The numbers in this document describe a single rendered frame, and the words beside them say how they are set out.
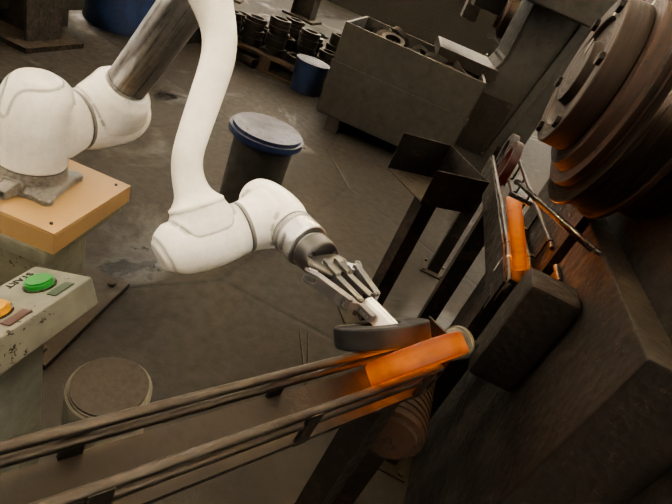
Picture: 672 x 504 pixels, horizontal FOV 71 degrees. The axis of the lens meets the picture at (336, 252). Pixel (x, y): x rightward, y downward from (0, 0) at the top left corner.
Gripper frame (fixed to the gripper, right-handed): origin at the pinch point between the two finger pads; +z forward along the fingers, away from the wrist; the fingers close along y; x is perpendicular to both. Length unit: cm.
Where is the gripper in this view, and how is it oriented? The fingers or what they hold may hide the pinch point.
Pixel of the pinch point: (379, 318)
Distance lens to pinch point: 77.5
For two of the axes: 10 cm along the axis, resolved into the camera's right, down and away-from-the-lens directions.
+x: 3.1, -8.2, -4.8
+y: -7.5, 1.0, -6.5
